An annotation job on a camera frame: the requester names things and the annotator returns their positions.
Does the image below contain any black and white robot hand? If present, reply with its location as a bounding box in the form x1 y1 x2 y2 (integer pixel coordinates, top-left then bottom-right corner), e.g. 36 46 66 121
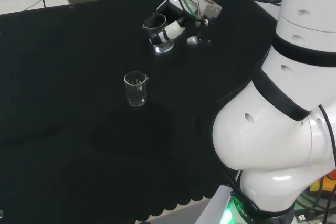
149 0 205 46

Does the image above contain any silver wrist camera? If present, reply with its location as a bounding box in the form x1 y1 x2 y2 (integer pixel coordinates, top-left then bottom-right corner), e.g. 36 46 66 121
186 36 212 48

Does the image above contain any black bench cloth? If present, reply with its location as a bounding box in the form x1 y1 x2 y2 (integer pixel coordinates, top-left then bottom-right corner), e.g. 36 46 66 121
0 0 279 224

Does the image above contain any clear glass beaker with water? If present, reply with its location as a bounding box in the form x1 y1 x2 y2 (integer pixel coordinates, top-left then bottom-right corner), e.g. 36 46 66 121
142 14 175 55

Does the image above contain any yellow stop button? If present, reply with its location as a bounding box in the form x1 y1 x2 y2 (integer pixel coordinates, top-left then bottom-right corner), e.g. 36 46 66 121
309 173 336 201

